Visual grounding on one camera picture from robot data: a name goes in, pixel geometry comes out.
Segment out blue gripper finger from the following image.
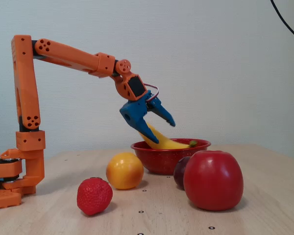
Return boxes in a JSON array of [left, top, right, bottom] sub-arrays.
[[152, 102, 176, 127], [133, 117, 160, 144]]

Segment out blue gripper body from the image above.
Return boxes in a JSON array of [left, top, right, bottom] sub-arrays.
[[119, 90, 163, 128]]

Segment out yellow toy banana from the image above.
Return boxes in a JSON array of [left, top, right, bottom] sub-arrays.
[[138, 123, 198, 150]]

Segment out red speckled bowl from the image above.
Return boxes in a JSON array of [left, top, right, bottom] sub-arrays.
[[130, 138, 212, 176]]

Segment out toy orange fruit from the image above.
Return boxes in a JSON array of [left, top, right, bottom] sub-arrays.
[[105, 152, 145, 190]]

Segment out dark purple toy plum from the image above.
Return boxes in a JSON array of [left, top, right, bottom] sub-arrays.
[[173, 156, 192, 191]]

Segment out red toy apple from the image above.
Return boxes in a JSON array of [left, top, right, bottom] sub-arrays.
[[183, 150, 245, 212]]

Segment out red toy strawberry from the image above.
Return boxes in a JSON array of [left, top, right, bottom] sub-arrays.
[[76, 177, 113, 216]]

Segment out white red servo wires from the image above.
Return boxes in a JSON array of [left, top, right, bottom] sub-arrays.
[[143, 84, 160, 101]]

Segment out black cable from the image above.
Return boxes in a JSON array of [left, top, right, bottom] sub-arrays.
[[270, 0, 294, 44]]

